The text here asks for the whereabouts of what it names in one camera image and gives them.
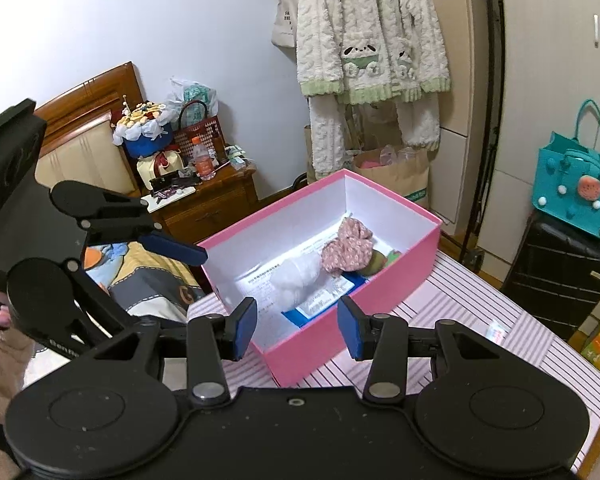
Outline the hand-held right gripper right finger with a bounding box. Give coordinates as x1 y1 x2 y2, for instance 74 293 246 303
337 296 506 407

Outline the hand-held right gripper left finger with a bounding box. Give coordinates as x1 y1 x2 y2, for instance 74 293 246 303
90 297 258 406

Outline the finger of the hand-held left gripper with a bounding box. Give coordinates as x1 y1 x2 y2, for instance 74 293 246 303
62 259 161 348
50 180 208 266

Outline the blue wet wipes pack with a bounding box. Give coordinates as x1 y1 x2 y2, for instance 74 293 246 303
281 272 370 329

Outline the pink cardboard box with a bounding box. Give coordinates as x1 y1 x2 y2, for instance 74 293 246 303
195 169 441 388

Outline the green makeup sponge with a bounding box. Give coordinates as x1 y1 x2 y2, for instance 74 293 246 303
361 249 389 277

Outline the white mesh bath pouf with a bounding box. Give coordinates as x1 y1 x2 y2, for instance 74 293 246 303
271 254 325 309

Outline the pink floral scrunchie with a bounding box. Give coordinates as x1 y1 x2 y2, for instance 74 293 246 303
321 219 377 277

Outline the person's left forearm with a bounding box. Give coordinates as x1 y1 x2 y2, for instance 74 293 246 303
0 320 37 441

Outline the printed yellow bedding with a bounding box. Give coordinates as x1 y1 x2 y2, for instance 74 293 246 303
82 239 209 324

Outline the printed paper sheet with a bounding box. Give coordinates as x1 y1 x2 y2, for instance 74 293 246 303
240 242 353 311

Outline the wooden nightstand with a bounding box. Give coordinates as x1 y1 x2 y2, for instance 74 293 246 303
140 164 260 247

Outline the cream pouch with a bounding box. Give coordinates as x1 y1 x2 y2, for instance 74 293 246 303
136 149 187 187

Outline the orange label drink bottle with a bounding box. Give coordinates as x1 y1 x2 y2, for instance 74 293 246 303
190 136 217 182

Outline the wooden bed headboard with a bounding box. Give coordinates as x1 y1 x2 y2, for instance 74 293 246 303
34 61 147 197

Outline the woven handbag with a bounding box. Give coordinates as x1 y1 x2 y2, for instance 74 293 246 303
172 100 227 162

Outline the blue flower bouquet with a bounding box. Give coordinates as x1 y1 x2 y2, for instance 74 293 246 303
111 99 177 162

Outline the striped tablecloth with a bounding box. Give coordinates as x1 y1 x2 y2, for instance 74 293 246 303
187 247 600 474

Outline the clear bag with green pack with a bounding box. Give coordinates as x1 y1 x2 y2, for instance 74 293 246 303
166 76 219 117

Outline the kraft paper bag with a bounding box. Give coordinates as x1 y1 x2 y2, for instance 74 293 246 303
352 144 432 212

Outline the black suitcase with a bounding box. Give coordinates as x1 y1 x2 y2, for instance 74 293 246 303
500 209 600 343

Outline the beige cabinet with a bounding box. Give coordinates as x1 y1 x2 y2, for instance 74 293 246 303
430 0 497 228

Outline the beige canvas tote bag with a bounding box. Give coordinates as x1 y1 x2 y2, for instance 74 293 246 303
271 0 302 50

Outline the teal felt tote bag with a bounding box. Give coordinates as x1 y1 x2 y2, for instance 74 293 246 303
531 99 600 239

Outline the black garment rack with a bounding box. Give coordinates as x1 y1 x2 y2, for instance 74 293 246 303
462 0 507 266

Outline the cream fleece pajamas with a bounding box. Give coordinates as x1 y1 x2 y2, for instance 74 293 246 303
294 0 452 182

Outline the white wardrobe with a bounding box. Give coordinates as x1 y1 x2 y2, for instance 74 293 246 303
490 0 600 273

